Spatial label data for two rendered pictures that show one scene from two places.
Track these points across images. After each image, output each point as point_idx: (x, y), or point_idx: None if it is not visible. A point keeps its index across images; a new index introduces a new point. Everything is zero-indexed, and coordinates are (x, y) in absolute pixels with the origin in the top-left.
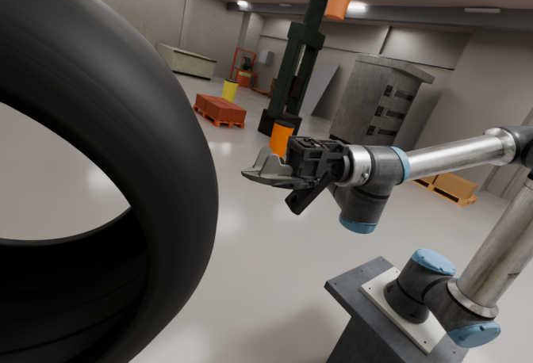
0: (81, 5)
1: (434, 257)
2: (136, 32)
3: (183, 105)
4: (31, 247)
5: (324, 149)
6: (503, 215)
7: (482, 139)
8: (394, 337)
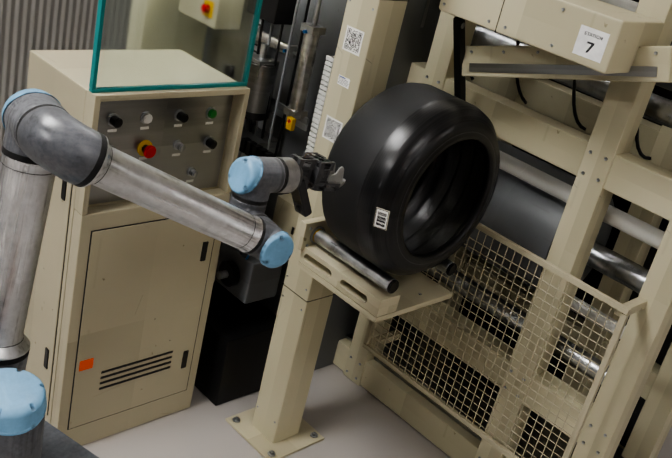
0: (382, 92)
1: (12, 391)
2: (401, 110)
3: (357, 115)
4: (426, 254)
5: (306, 152)
6: (44, 220)
7: (125, 153)
8: (50, 446)
